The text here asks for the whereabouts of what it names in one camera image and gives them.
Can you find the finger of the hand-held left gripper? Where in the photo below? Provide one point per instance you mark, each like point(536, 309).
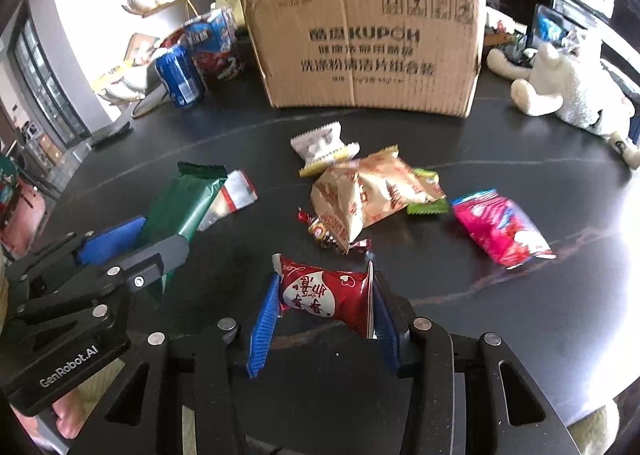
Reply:
point(155, 260)
point(112, 240)

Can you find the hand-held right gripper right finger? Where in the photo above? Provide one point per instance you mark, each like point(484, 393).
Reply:
point(386, 330)

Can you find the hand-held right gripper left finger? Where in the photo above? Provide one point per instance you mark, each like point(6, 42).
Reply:
point(262, 330)

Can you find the green snack packet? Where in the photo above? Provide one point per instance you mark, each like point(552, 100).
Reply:
point(185, 205)

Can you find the red snack packet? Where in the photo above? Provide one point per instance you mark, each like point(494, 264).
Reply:
point(320, 292)

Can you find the white red-striped snack packet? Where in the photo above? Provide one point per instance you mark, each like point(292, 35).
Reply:
point(235, 195)

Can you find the red twisted candy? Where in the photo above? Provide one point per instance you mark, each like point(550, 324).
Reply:
point(320, 233)

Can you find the small green candy packet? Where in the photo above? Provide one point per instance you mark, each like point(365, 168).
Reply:
point(427, 208)

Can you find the beige snack bag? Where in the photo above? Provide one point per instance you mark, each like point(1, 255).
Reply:
point(370, 190)

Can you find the pink snack packet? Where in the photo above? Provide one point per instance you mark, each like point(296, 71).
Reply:
point(500, 227)

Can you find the cardboard box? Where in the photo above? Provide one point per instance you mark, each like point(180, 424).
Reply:
point(360, 45)

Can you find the person's left hand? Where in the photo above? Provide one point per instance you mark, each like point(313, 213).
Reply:
point(67, 419)

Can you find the red chair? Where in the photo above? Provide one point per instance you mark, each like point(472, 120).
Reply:
point(20, 220)

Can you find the blue drink can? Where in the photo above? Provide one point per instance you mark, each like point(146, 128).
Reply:
point(180, 75)

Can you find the blue and red snack bag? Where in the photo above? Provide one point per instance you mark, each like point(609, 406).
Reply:
point(215, 45)

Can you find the white plush toy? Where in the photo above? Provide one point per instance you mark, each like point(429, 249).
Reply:
point(570, 85)

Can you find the blue packet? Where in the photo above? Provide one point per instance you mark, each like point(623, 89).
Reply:
point(550, 27)

